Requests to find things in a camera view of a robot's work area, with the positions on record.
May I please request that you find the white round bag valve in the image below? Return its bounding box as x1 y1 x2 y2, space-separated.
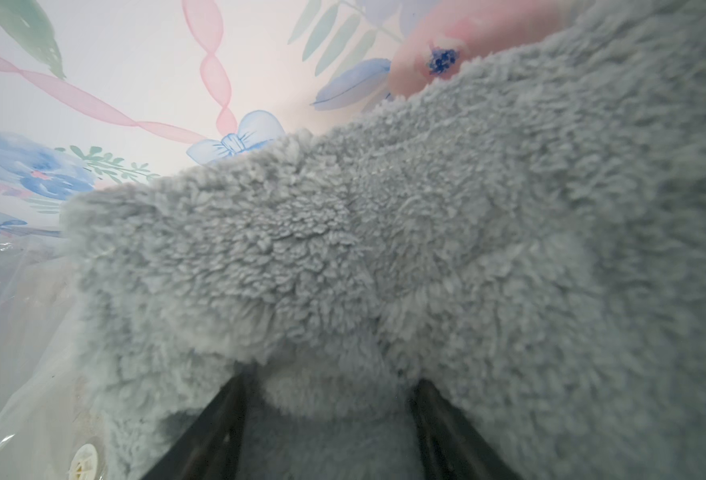
67 443 103 480

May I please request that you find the grey fleece blanket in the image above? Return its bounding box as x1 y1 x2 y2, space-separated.
61 1 706 479

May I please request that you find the clear plastic vacuum bag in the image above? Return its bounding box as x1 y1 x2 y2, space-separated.
0 237 109 479

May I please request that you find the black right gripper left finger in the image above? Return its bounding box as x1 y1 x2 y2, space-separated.
143 374 247 480

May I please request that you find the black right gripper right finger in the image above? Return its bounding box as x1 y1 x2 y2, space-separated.
410 379 521 480

